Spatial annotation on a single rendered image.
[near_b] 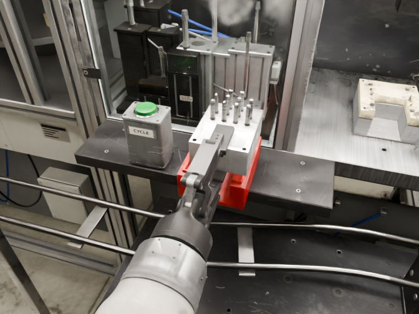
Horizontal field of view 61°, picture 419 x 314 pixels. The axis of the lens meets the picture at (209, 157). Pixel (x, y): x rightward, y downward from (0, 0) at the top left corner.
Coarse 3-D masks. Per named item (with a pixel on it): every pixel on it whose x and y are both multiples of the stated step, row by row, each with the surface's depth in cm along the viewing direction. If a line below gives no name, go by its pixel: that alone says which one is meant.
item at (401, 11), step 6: (396, 0) 74; (402, 0) 69; (408, 0) 69; (414, 0) 68; (396, 6) 73; (402, 6) 70; (408, 6) 69; (414, 6) 69; (402, 12) 70; (408, 12) 70; (414, 12) 70
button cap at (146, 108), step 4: (140, 104) 68; (144, 104) 68; (148, 104) 68; (152, 104) 68; (136, 108) 67; (140, 108) 67; (144, 108) 67; (148, 108) 67; (152, 108) 67; (156, 108) 67; (136, 112) 67; (140, 112) 66; (144, 112) 66; (148, 112) 66; (152, 112) 66
